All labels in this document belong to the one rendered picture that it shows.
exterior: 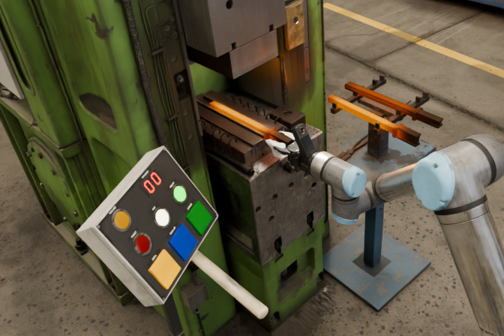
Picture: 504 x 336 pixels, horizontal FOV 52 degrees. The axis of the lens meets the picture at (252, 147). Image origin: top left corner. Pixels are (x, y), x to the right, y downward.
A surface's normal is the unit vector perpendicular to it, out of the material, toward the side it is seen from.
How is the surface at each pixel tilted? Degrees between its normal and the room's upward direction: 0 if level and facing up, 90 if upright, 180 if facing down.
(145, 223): 60
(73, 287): 0
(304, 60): 90
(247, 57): 90
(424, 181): 84
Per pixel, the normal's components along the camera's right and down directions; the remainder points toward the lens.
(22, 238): -0.11, -0.80
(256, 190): 0.68, 0.37
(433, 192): -0.93, 0.21
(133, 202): 0.75, -0.28
